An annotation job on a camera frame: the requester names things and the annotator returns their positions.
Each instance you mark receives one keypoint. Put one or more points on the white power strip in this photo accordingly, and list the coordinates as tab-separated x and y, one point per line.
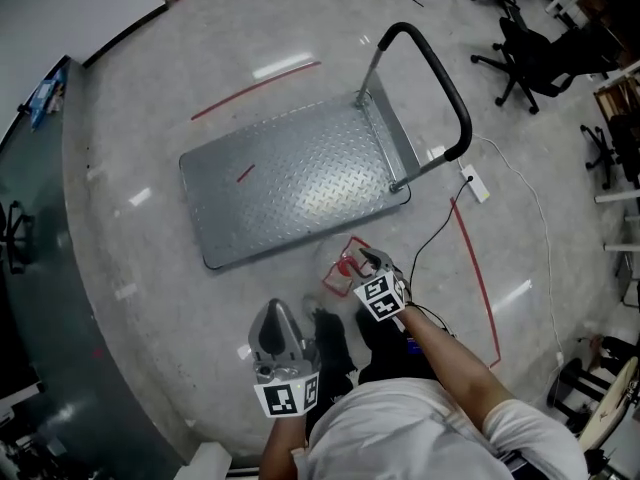
475	183

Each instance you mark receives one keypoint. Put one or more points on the red tape square outline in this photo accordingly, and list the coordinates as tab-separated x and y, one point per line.
356	241

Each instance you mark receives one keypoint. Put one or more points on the dark green glass counter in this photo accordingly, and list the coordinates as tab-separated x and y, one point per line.
45	278

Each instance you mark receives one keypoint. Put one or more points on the person's black trousers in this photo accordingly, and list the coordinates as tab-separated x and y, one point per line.
335	348

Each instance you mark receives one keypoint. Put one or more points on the short red tape strip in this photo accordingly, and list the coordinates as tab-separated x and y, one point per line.
245	173

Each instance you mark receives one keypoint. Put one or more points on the person's left forearm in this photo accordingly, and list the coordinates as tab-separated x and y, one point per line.
286	443

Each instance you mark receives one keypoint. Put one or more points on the long red floor tape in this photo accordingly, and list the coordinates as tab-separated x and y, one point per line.
255	90

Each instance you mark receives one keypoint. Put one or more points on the blue packet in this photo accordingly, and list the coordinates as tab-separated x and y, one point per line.
46	98

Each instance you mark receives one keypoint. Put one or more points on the white block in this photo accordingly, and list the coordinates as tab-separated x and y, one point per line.
210	463

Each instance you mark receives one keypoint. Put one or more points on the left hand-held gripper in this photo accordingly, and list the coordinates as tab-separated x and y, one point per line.
286	388

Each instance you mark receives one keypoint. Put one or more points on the metal platform cart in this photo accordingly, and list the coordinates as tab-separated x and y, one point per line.
300	188

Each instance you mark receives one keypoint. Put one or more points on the white desk frame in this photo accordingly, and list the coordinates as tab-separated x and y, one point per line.
620	197

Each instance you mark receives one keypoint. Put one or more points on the round wooden board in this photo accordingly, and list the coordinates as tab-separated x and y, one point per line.
612	408

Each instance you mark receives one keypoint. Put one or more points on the large black office chair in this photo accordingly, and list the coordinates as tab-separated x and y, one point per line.
545	58

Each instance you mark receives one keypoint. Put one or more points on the black stool base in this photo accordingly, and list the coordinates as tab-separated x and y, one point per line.
575	393

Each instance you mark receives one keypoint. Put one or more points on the person's white shirt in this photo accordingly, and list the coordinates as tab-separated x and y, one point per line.
425	433

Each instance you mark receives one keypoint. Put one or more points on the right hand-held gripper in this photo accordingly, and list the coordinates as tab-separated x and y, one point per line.
382	293

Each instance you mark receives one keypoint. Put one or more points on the angled red floor tape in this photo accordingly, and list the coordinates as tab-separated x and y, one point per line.
475	268

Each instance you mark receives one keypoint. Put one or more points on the person's right forearm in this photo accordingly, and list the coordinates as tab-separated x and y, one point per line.
450	363

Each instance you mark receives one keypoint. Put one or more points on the grey concrete floor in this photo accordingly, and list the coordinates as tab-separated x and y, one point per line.
150	268

